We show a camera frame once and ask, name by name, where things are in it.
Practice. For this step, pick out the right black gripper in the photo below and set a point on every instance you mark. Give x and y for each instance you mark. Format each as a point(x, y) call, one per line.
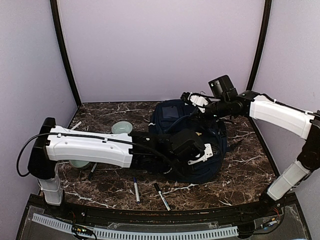
point(199, 116)

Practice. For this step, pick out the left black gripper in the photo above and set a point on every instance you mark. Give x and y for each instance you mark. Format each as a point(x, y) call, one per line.
point(181, 171)

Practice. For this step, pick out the black white marker front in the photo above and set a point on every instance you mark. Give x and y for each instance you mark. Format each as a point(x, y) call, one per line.
point(157, 188)

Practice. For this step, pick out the navy blue student backpack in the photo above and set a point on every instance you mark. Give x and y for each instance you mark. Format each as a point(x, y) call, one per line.
point(185, 138)

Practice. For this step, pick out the blue marker pen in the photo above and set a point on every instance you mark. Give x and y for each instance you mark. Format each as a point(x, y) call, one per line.
point(137, 195)

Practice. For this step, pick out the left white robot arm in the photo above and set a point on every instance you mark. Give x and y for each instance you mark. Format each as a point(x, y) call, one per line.
point(156, 153)

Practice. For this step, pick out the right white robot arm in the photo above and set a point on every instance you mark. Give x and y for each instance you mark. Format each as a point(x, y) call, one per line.
point(304, 124)

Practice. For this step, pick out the far celadon green bowl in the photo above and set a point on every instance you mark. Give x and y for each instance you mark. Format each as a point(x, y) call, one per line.
point(122, 127)

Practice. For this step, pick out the celadon green bowl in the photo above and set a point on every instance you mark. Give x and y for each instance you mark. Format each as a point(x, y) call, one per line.
point(79, 164)
point(122, 127)

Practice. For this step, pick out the black marker left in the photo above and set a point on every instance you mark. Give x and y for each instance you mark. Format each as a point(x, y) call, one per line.
point(92, 171)

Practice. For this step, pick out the near celadon green bowl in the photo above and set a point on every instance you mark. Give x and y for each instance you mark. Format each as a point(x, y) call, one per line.
point(79, 164)

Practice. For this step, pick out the red white marker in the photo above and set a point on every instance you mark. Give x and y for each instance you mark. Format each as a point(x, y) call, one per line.
point(76, 125)

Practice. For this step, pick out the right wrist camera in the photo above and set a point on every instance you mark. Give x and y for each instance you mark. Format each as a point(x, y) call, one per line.
point(194, 99)

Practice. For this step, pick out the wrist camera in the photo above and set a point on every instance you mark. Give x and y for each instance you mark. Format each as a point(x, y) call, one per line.
point(203, 157)
point(194, 99)

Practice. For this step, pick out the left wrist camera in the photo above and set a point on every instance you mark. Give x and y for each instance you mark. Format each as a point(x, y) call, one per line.
point(203, 157)

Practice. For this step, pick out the black front rail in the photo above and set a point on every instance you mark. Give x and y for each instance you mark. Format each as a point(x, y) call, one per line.
point(90, 215)

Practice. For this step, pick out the right black frame post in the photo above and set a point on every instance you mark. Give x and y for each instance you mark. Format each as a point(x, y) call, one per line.
point(260, 44)

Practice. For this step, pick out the white slotted cable duct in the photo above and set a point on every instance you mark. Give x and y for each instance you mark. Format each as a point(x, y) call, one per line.
point(130, 232)

